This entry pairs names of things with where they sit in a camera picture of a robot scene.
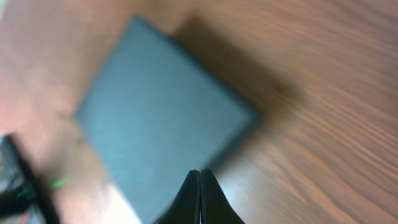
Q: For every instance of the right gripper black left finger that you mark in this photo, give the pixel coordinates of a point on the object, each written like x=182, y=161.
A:
x=185, y=209

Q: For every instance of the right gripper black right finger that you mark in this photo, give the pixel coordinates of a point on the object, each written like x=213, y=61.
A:
x=215, y=208

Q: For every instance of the black gift box with lid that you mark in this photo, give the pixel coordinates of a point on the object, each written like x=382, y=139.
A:
x=153, y=113

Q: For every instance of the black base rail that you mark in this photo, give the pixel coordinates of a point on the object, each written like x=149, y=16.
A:
x=21, y=189

